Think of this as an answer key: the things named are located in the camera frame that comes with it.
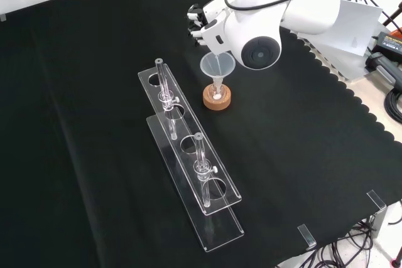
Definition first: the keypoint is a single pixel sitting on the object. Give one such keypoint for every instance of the clear plastic funnel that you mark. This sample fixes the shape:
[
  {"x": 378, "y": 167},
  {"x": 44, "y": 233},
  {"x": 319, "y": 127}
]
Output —
[{"x": 216, "y": 65}]

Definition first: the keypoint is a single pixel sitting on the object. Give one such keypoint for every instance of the clear cloth clamp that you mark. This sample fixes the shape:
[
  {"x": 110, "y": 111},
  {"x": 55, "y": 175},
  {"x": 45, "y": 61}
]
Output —
[
  {"x": 377, "y": 200},
  {"x": 307, "y": 235},
  {"x": 2, "y": 17}
]

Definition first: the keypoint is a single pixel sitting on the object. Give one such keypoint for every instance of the pale board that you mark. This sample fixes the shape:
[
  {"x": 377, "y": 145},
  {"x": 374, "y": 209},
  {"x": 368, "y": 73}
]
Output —
[{"x": 355, "y": 32}]

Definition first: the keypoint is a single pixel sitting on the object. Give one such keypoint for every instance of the clear funnel stand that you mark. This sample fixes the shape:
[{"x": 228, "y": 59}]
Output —
[{"x": 188, "y": 155}]

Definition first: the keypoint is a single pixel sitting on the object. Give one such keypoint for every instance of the black bench cloth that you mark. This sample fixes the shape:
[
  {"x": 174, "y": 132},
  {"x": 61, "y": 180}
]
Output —
[{"x": 94, "y": 108}]

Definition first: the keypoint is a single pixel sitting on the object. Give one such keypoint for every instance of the black and orange power adapter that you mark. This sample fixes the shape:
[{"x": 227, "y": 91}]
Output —
[{"x": 389, "y": 43}]

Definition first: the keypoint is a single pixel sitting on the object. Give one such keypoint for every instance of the round-bottom glass flask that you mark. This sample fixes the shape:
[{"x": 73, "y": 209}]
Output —
[{"x": 217, "y": 93}]

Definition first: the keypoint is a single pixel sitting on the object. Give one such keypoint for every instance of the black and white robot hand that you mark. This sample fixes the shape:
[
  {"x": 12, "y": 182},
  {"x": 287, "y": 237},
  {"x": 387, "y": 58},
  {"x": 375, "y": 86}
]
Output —
[{"x": 213, "y": 31}]

